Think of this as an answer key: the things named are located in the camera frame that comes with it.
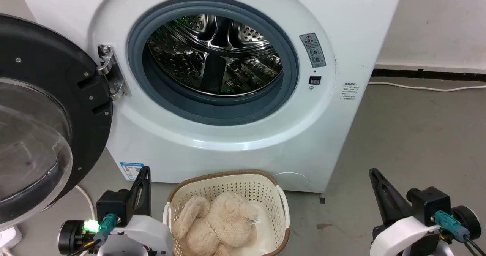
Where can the beige plush toy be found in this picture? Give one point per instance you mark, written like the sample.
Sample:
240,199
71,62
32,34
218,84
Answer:
224,222

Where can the black wall baseboard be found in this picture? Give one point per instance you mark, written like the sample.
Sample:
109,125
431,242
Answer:
429,74

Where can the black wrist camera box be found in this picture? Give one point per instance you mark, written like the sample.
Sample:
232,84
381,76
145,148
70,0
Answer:
112,206
431,204

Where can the white power strip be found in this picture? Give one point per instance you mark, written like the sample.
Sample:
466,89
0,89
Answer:
9,239

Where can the black door latch socket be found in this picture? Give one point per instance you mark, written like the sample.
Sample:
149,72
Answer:
314,80

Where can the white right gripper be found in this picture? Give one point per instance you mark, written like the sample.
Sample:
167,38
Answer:
402,237

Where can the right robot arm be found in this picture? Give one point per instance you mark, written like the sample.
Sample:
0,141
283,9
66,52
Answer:
467,218

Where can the cream perforated laundry basket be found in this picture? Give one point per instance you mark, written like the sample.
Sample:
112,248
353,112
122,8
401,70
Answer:
231,185

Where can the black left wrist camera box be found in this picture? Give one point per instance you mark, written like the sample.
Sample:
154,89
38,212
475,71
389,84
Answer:
112,206

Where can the steel washer drum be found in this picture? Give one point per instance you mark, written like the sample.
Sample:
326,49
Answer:
212,54

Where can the blue energy label sticker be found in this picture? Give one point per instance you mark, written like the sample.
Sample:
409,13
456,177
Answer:
131,170

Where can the metal door hinge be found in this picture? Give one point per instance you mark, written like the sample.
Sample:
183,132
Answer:
110,71

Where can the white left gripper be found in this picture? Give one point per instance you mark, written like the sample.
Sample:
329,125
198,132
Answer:
148,235

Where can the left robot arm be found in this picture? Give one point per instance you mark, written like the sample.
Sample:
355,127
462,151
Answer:
72,236

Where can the black round washer door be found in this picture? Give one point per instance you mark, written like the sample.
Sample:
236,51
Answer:
41,108

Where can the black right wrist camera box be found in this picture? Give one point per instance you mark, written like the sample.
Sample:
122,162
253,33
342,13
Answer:
431,204

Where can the grey warning sticker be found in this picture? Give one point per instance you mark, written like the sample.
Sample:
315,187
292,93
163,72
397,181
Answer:
313,50

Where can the grey rubber door gasket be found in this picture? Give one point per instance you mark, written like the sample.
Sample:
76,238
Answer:
288,66

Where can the white front-load washing machine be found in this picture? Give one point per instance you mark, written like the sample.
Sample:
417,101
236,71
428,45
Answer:
243,149

